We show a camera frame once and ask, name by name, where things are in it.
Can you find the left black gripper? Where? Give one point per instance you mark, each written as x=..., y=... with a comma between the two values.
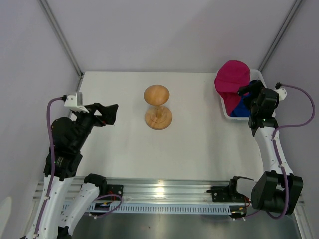
x=108, y=115

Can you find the left frame post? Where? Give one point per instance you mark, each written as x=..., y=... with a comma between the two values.
x=60, y=35

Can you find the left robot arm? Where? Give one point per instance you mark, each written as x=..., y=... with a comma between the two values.
x=67, y=138

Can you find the blue cap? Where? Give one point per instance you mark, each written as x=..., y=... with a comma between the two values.
x=242, y=90

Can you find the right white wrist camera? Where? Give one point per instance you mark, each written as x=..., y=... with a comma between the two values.
x=281, y=92

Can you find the right frame post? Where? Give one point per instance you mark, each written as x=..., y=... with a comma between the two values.
x=291, y=15

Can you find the aluminium mounting rail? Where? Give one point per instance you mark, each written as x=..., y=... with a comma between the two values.
x=142, y=191

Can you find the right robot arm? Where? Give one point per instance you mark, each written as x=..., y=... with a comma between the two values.
x=277, y=191

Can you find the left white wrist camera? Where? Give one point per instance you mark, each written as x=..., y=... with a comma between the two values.
x=74, y=102

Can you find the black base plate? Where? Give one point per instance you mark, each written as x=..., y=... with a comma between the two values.
x=226, y=194
x=114, y=191

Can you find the wooden hat stand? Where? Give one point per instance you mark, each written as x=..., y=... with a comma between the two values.
x=157, y=116

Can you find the white plastic basket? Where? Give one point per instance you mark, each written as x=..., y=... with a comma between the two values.
x=236, y=118

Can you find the white slotted cable duct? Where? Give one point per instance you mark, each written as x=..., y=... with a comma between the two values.
x=99, y=208

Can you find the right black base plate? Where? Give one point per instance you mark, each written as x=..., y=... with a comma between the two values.
x=226, y=194

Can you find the pink cap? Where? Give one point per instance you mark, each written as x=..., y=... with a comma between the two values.
x=231, y=76
x=231, y=101

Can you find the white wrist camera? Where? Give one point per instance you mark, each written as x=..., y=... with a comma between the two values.
x=74, y=102
x=281, y=92

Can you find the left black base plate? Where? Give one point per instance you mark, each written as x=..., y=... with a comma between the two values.
x=114, y=191

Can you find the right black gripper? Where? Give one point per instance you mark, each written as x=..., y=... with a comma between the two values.
x=252, y=87

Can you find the frame post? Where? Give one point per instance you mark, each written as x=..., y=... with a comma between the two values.
x=60, y=35
x=291, y=15

